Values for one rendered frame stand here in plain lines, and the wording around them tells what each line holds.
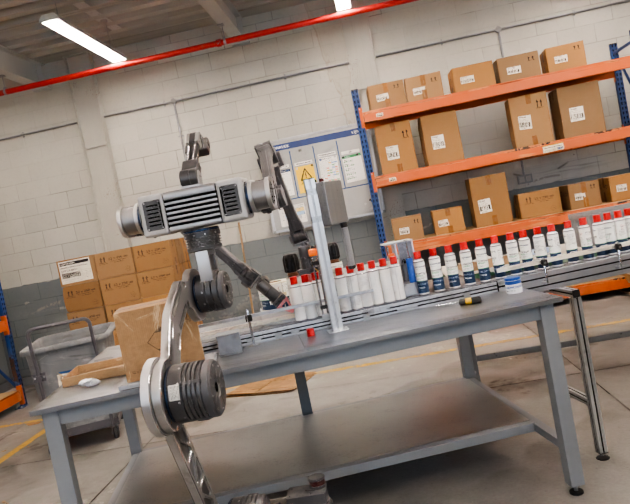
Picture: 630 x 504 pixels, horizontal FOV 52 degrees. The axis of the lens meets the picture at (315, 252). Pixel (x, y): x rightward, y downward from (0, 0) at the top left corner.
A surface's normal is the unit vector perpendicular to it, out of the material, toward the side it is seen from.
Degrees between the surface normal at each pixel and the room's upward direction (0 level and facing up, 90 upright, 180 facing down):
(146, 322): 90
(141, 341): 90
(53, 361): 93
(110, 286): 89
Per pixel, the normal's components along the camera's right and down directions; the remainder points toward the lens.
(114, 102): -0.10, 0.07
